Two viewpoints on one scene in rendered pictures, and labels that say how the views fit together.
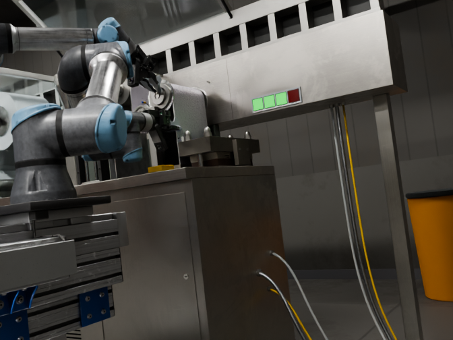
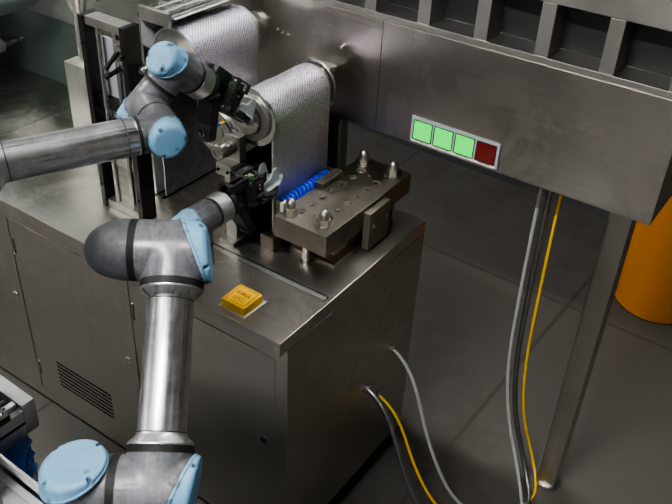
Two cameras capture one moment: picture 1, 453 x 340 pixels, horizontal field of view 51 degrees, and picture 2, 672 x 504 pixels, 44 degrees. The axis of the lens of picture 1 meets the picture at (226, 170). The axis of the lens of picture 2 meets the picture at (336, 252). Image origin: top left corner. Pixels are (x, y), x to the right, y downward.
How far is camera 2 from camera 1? 1.39 m
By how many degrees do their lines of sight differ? 38
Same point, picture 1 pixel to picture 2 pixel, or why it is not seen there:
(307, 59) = (528, 108)
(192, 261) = (274, 431)
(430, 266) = (634, 268)
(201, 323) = (277, 488)
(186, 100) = (296, 119)
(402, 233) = (584, 366)
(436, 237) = (659, 241)
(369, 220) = not seen: hidden behind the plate
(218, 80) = (362, 52)
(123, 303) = not seen: hidden behind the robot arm
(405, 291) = (561, 421)
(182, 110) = (287, 142)
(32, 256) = not seen: outside the picture
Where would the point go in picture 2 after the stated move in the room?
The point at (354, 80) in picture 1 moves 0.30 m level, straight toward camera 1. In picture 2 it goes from (591, 185) to (581, 255)
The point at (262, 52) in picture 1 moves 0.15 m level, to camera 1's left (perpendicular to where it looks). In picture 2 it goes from (452, 51) to (389, 48)
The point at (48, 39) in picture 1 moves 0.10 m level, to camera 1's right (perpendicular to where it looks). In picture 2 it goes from (62, 166) to (116, 169)
